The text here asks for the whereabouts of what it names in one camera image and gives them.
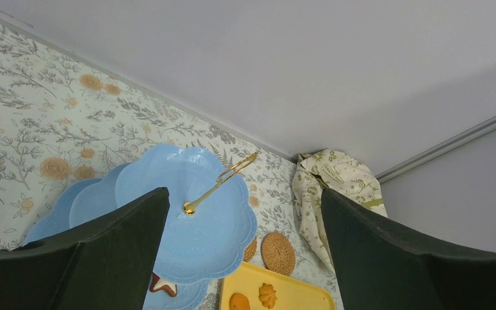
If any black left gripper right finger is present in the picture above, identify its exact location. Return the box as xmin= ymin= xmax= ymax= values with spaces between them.
xmin=321 ymin=189 xmax=496 ymax=309

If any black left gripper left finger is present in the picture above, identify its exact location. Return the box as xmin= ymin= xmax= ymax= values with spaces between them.
xmin=0 ymin=187 xmax=170 ymax=309

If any star shaped cookie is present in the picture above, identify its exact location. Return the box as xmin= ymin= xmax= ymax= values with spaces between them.
xmin=149 ymin=273 xmax=178 ymax=298

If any yellow serving tray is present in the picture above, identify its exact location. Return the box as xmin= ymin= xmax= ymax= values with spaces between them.
xmin=219 ymin=262 xmax=336 ymax=309

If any woven rattan coaster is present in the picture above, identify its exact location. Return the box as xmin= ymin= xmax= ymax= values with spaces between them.
xmin=261 ymin=232 xmax=296 ymax=276
xmin=243 ymin=238 xmax=258 ymax=262

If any blue three-tier cake stand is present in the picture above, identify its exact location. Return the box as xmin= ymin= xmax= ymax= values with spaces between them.
xmin=25 ymin=143 xmax=257 ymax=309

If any printed cloth bag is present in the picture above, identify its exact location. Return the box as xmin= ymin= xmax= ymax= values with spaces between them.
xmin=291 ymin=149 xmax=389 ymax=274

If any orange flower cookie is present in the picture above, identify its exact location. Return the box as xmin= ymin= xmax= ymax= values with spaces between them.
xmin=258 ymin=283 xmax=278 ymax=309

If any orange round cookie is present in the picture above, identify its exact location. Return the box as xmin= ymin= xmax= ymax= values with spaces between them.
xmin=229 ymin=293 xmax=251 ymax=310

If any floral tablecloth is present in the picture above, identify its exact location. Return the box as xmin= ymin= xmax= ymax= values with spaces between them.
xmin=0 ymin=23 xmax=342 ymax=309

